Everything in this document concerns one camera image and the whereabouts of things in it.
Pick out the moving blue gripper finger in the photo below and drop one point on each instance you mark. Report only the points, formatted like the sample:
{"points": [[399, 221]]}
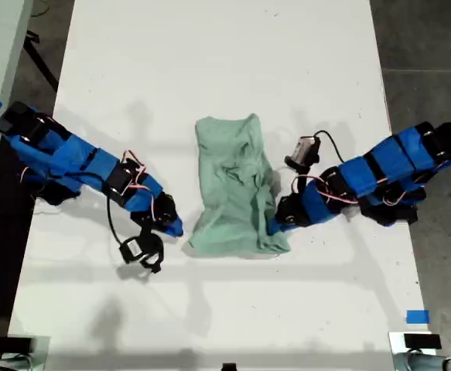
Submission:
{"points": [[169, 231], [279, 230]]}

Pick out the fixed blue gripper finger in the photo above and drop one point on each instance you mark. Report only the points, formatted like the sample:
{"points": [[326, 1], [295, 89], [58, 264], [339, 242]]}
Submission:
{"points": [[175, 225], [277, 224]]}

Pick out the pale green T-shirt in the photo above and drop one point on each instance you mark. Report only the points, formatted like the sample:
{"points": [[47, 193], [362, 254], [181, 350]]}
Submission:
{"points": [[229, 193]]}

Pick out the blue and black arm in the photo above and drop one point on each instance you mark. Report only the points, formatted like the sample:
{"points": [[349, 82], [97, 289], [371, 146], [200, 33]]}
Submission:
{"points": [[74, 158], [387, 162]]}

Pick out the short blue tape strip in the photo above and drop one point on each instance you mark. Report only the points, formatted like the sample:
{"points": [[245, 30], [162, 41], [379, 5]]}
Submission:
{"points": [[417, 317]]}

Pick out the small black box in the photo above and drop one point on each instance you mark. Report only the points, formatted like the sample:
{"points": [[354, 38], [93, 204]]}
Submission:
{"points": [[14, 344], [422, 341]]}

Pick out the black stand leg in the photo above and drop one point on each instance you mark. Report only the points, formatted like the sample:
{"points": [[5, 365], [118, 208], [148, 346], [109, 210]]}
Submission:
{"points": [[39, 63]]}

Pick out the grey tube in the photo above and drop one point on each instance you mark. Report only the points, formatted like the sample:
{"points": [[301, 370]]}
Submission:
{"points": [[12, 364], [426, 364]]}

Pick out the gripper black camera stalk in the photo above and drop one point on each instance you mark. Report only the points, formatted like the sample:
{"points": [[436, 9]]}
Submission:
{"points": [[301, 170], [146, 230]]}

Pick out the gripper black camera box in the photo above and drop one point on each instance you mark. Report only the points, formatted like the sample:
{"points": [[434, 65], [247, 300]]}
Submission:
{"points": [[305, 148], [130, 249]]}

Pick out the white metal bracket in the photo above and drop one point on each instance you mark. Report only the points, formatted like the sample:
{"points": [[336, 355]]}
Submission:
{"points": [[395, 342]]}

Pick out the grey metal bracket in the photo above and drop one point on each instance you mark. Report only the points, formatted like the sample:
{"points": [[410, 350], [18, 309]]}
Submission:
{"points": [[41, 357]]}

